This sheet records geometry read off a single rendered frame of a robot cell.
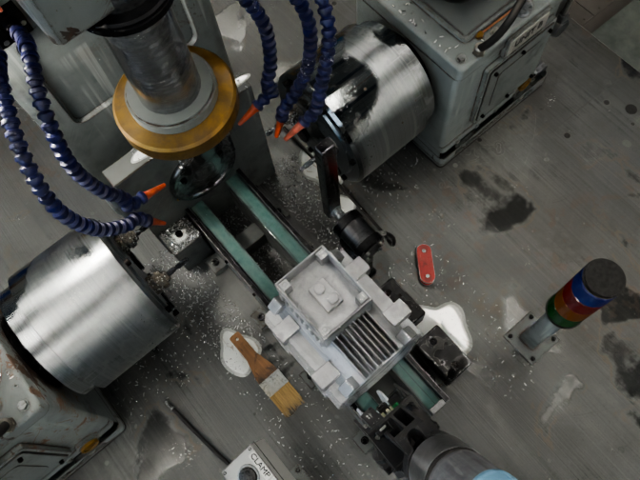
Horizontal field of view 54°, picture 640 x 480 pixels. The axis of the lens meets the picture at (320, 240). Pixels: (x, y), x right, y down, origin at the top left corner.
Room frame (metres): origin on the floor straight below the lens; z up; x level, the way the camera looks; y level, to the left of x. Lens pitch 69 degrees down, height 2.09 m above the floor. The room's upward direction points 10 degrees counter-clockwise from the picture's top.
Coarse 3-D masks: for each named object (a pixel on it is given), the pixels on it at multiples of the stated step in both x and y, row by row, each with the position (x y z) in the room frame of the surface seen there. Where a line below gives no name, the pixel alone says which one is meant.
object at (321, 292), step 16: (320, 256) 0.33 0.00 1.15; (288, 272) 0.32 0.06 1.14; (304, 272) 0.32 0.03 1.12; (320, 272) 0.32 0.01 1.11; (336, 272) 0.31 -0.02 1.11; (288, 288) 0.29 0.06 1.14; (304, 288) 0.30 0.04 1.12; (320, 288) 0.28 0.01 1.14; (336, 288) 0.29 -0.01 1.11; (352, 288) 0.28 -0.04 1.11; (288, 304) 0.28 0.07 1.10; (304, 304) 0.27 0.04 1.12; (320, 304) 0.26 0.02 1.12; (336, 304) 0.26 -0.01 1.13; (352, 304) 0.25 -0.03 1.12; (368, 304) 0.25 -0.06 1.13; (304, 320) 0.24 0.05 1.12; (320, 320) 0.24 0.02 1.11; (336, 320) 0.23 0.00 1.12; (352, 320) 0.23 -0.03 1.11; (320, 336) 0.21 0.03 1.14
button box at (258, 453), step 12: (252, 444) 0.07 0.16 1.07; (264, 444) 0.07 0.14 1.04; (240, 456) 0.06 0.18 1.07; (252, 456) 0.06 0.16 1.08; (264, 456) 0.05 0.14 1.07; (276, 456) 0.05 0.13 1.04; (228, 468) 0.05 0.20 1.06; (240, 468) 0.04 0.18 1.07; (252, 468) 0.04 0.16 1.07; (264, 468) 0.04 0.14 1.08; (276, 468) 0.03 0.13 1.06
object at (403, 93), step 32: (352, 32) 0.74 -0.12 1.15; (384, 32) 0.73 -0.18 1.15; (352, 64) 0.67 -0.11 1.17; (384, 64) 0.66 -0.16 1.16; (416, 64) 0.66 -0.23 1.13; (352, 96) 0.61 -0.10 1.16; (384, 96) 0.61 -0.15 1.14; (416, 96) 0.61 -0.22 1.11; (320, 128) 0.60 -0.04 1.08; (352, 128) 0.56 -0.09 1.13; (384, 128) 0.56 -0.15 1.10; (416, 128) 0.58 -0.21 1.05; (352, 160) 0.53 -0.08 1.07; (384, 160) 0.54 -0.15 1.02
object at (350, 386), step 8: (336, 256) 0.35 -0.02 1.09; (344, 256) 0.35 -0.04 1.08; (272, 304) 0.29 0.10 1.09; (280, 304) 0.28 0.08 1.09; (272, 312) 0.27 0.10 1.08; (280, 312) 0.27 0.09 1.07; (408, 328) 0.21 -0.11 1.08; (400, 336) 0.20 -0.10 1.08; (408, 336) 0.19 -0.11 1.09; (408, 352) 0.19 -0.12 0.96; (344, 384) 0.14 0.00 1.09; (352, 384) 0.14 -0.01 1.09; (344, 392) 0.13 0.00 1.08; (352, 392) 0.12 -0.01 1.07
